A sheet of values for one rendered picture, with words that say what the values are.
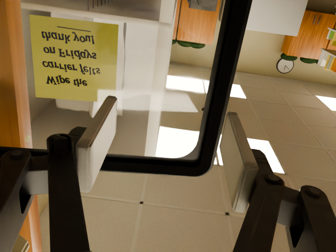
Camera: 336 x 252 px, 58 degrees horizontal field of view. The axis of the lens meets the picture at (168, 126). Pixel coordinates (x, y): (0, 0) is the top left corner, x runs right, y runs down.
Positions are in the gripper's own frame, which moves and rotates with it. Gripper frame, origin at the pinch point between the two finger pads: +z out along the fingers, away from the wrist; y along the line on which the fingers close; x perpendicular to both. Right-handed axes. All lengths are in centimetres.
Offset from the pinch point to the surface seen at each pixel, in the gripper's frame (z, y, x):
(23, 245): 8.2, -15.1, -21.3
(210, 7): 9.7, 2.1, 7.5
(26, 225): 14.3, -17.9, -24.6
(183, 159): 11.3, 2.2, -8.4
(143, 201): 150, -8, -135
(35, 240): 15.3, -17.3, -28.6
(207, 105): 11.4, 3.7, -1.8
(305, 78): 534, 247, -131
